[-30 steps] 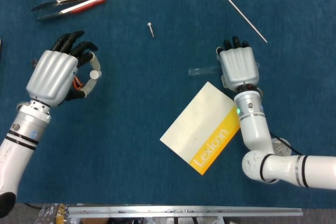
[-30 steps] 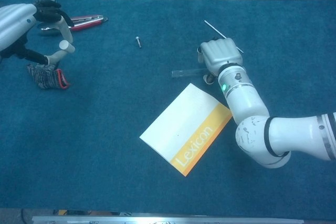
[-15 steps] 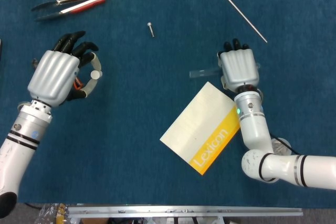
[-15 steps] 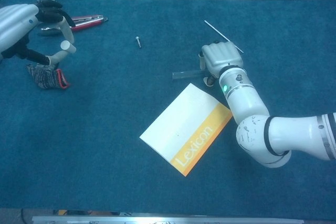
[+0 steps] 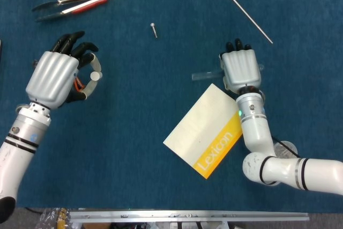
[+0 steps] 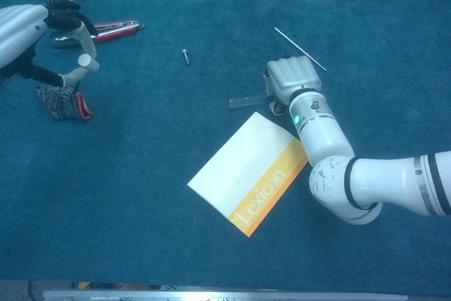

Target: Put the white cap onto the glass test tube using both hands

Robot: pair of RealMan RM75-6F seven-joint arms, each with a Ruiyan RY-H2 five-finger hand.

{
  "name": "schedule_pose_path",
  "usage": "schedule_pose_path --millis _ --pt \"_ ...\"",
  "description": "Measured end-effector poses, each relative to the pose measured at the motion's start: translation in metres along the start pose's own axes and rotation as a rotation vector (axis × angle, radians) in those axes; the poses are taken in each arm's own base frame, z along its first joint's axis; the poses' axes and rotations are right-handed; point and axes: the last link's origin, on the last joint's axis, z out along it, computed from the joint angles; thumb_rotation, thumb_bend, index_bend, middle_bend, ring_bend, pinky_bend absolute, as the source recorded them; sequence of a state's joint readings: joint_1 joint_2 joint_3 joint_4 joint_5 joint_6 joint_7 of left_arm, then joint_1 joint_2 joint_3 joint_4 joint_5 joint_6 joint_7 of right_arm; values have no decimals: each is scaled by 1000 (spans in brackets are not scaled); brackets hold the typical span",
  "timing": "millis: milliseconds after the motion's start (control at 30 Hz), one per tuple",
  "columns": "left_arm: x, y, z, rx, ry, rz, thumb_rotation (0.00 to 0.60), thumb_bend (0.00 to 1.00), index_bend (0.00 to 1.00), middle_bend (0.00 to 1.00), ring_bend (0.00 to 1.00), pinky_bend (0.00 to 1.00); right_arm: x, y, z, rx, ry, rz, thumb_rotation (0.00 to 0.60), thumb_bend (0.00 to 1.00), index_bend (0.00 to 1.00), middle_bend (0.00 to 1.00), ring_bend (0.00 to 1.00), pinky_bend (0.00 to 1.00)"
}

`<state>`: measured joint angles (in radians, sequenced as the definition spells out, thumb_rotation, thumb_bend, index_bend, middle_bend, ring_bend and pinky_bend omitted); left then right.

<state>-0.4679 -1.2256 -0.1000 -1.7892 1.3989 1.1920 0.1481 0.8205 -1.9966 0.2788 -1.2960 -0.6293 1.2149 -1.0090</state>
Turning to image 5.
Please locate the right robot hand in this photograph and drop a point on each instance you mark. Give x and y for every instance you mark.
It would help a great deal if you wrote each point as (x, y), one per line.
(241, 69)

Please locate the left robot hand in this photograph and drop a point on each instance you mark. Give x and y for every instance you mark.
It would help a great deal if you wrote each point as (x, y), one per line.
(51, 78)

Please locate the clear glass test tube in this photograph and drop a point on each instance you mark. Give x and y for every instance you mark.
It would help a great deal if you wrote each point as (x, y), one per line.
(206, 75)

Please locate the small white cap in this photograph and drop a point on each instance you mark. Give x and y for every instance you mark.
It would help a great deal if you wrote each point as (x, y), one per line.
(95, 75)

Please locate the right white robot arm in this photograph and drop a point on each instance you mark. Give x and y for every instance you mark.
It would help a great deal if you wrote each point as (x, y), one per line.
(257, 132)

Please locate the grey knit work glove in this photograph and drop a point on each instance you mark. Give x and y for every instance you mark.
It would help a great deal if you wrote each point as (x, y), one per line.
(79, 85)

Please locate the thin metal rod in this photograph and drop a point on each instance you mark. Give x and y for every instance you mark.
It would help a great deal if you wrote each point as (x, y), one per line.
(252, 20)

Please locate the white and yellow Lexicon book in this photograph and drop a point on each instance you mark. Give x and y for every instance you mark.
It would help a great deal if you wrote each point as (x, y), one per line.
(198, 132)

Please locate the clear round container of clips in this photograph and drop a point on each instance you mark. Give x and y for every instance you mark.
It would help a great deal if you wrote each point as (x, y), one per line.
(282, 151)

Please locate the blue felt table cover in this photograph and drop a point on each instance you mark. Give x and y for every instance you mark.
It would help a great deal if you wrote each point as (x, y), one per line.
(128, 132)

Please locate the small metal bolt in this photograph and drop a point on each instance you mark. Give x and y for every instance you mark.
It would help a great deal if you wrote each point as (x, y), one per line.
(154, 30)

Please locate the crumpled clear plastic wrap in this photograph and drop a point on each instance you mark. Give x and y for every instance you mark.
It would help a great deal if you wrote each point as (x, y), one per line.
(51, 218)

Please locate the aluminium frame rail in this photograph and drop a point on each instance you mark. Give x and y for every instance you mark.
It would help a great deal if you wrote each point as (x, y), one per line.
(187, 217)

